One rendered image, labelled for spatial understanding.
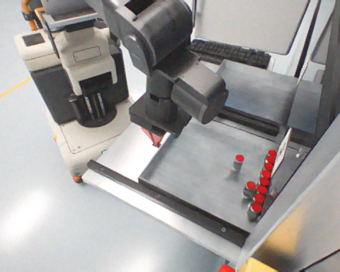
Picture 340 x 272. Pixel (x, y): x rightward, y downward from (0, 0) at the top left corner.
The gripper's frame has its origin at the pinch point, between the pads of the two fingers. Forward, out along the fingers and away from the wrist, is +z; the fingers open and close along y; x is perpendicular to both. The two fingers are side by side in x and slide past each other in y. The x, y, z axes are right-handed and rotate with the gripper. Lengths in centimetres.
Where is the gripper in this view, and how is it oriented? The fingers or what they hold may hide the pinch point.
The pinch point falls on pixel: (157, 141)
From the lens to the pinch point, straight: 48.3
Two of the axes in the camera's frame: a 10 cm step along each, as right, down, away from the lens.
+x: 4.9, -6.4, 5.9
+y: 8.7, 4.4, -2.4
